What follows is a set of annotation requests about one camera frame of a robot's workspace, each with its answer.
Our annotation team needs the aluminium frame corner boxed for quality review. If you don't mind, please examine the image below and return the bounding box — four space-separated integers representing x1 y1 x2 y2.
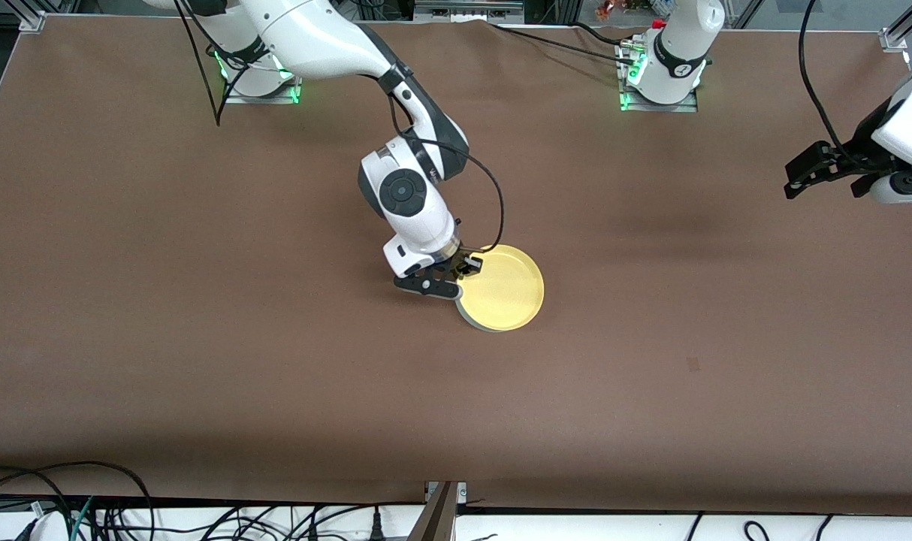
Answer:
5 0 47 32
880 0 912 53

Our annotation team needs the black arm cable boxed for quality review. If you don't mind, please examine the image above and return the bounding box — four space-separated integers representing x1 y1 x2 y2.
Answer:
799 0 855 162
172 0 506 252

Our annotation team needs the grey rack device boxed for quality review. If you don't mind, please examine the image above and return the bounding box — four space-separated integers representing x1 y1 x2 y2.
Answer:
413 0 526 22

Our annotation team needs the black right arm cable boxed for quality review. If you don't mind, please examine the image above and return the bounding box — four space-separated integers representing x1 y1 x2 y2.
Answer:
172 0 506 252

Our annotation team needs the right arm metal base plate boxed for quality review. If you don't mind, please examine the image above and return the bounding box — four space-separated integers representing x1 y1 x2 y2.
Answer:
222 53 303 104

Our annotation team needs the long looping black cable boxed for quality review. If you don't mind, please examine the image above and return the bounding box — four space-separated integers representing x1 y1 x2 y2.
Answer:
0 461 155 541

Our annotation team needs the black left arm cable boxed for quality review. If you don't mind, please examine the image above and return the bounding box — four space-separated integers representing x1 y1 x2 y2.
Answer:
799 0 855 162

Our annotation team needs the pale green round plate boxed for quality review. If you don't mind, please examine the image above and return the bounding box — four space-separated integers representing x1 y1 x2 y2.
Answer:
456 293 539 334

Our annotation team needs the dark aluminium profile beam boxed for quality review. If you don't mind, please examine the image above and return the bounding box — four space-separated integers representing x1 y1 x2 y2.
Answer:
407 481 461 541

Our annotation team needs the teal cable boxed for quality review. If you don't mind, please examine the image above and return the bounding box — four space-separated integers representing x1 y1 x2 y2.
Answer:
69 496 96 541

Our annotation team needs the brown table cover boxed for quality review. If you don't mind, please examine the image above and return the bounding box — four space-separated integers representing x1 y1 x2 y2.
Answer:
0 19 912 515

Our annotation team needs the yellow round plate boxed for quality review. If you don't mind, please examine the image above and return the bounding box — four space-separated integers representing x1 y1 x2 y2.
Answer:
456 244 545 331

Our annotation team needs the short looping black cable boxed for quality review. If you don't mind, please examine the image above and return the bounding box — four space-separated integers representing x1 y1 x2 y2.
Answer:
0 472 75 527

